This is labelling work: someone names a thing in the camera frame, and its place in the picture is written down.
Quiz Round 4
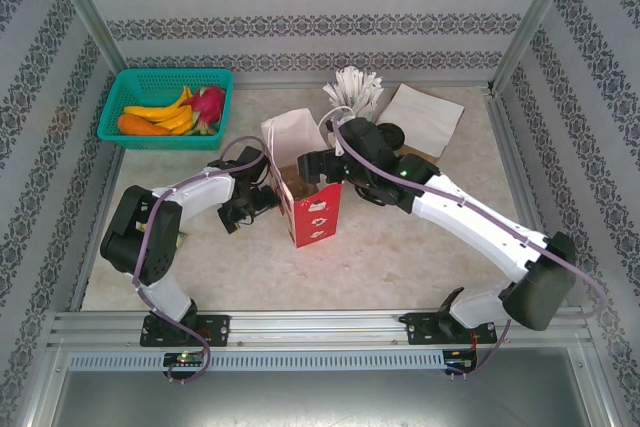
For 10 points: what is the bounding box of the green coffee cup black lid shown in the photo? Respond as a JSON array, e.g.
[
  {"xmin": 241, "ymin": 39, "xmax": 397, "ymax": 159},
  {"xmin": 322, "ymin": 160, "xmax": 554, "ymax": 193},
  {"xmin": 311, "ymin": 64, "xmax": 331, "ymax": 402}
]
[{"xmin": 374, "ymin": 121, "xmax": 407, "ymax": 153}]

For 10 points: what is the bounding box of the red white paper bag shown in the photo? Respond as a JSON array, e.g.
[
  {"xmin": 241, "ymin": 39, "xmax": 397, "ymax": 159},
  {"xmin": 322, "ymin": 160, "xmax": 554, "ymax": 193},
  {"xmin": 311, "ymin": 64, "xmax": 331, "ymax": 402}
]
[{"xmin": 260, "ymin": 105, "xmax": 351, "ymax": 249}]

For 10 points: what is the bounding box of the white napkin stack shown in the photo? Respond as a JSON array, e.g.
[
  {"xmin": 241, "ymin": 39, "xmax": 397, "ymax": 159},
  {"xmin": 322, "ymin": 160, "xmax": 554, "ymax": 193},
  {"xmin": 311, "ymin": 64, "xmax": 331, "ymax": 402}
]
[{"xmin": 375, "ymin": 83, "xmax": 466, "ymax": 158}]

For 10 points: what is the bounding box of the bunch of white straws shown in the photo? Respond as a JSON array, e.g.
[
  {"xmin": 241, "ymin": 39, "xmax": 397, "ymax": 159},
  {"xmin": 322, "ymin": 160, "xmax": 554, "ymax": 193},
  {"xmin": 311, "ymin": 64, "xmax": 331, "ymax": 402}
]
[{"xmin": 322, "ymin": 66, "xmax": 385, "ymax": 118}]

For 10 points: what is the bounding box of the yellow toy banana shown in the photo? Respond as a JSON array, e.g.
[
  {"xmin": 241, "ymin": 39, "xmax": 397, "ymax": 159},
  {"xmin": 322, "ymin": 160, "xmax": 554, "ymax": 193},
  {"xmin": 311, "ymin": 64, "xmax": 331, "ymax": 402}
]
[
  {"xmin": 123, "ymin": 85, "xmax": 194, "ymax": 122},
  {"xmin": 149, "ymin": 106, "xmax": 198, "ymax": 136}
]

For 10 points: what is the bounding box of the pink toy dragon fruit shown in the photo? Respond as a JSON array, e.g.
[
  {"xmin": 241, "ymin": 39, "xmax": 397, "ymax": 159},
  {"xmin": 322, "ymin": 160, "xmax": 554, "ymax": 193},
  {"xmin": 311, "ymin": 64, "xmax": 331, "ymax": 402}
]
[{"xmin": 179, "ymin": 85, "xmax": 228, "ymax": 136}]

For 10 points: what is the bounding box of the orange carrot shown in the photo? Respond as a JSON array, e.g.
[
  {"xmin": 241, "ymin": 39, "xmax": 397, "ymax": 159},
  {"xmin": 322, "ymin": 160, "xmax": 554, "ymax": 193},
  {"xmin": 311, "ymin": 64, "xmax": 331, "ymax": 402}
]
[{"xmin": 117, "ymin": 113, "xmax": 172, "ymax": 137}]

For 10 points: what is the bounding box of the teal plastic basket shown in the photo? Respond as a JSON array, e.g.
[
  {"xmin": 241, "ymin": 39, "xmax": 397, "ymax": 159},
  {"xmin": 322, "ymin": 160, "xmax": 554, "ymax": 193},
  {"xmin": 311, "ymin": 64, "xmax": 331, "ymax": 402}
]
[{"xmin": 96, "ymin": 68, "xmax": 235, "ymax": 152}]

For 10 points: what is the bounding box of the left small circuit board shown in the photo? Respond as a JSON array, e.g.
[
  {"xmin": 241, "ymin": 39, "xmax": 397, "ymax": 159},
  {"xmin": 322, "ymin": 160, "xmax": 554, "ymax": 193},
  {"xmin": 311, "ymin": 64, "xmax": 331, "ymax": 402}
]
[{"xmin": 163, "ymin": 351, "xmax": 206, "ymax": 367}]

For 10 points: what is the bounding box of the small circuit board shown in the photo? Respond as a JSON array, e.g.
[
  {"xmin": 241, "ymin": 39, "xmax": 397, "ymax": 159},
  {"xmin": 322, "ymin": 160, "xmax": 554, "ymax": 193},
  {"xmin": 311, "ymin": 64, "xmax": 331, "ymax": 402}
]
[
  {"xmin": 443, "ymin": 350, "xmax": 479, "ymax": 373},
  {"xmin": 163, "ymin": 351, "xmax": 206, "ymax": 367}
]

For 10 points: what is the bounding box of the grey metal panel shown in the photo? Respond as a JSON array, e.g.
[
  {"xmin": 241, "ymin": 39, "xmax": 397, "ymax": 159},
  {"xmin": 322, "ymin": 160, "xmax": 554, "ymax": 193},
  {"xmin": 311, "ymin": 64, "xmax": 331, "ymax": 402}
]
[{"xmin": 29, "ymin": 346, "xmax": 616, "ymax": 427}]

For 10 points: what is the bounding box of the right small circuit board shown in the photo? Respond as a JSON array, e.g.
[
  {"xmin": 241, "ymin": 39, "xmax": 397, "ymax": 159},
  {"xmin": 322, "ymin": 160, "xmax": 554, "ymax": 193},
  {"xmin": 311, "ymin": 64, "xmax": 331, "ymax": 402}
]
[{"xmin": 443, "ymin": 350, "xmax": 479, "ymax": 373}]

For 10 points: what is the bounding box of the left wrist thin black cable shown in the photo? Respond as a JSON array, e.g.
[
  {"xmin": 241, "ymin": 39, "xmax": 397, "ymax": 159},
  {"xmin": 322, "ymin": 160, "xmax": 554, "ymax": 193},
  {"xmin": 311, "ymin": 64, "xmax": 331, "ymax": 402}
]
[{"xmin": 232, "ymin": 174, "xmax": 269, "ymax": 226}]

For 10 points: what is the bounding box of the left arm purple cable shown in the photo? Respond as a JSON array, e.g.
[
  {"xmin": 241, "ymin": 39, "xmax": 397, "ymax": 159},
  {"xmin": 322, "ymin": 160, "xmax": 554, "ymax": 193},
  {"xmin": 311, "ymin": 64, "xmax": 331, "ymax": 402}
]
[{"xmin": 132, "ymin": 135, "xmax": 271, "ymax": 386}]

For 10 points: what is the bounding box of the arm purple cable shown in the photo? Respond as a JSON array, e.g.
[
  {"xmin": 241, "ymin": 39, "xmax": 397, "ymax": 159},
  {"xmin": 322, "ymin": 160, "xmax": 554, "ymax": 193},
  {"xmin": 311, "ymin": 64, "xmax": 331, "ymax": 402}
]
[
  {"xmin": 132, "ymin": 135, "xmax": 271, "ymax": 386},
  {"xmin": 333, "ymin": 114, "xmax": 609, "ymax": 378}
]

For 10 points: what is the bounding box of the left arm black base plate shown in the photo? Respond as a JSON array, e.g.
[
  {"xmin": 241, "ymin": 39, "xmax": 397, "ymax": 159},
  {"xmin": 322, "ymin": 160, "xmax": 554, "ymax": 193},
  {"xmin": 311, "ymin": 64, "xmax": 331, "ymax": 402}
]
[{"xmin": 139, "ymin": 314, "xmax": 231, "ymax": 348}]

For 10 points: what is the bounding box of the aluminium mounting rail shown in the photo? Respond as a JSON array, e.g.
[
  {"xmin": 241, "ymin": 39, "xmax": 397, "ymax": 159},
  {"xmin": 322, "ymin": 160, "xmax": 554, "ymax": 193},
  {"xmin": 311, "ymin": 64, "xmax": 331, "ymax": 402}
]
[{"xmin": 47, "ymin": 309, "xmax": 589, "ymax": 348}]

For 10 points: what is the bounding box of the grey slotted cable tray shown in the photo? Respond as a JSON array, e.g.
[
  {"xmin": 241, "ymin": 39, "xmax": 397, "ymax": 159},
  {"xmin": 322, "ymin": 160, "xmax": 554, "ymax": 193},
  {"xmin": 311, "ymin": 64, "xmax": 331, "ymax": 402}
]
[{"xmin": 67, "ymin": 350, "xmax": 449, "ymax": 372}]

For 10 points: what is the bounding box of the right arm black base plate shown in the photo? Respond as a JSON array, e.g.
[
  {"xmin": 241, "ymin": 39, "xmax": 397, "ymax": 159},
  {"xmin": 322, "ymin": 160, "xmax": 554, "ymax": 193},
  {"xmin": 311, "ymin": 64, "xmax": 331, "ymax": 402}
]
[{"xmin": 405, "ymin": 311, "xmax": 499, "ymax": 347}]

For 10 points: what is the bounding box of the aluminium frame post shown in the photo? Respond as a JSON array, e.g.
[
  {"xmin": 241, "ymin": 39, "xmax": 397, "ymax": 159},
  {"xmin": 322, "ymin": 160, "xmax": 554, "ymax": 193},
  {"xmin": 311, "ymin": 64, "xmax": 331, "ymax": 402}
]
[
  {"xmin": 485, "ymin": 0, "xmax": 586, "ymax": 94},
  {"xmin": 37, "ymin": 0, "xmax": 130, "ymax": 73}
]

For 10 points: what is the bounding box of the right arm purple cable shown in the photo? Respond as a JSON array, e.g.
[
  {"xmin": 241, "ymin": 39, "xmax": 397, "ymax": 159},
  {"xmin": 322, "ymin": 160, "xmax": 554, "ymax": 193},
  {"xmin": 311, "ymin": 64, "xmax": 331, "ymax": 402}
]
[{"xmin": 333, "ymin": 114, "xmax": 609, "ymax": 378}]

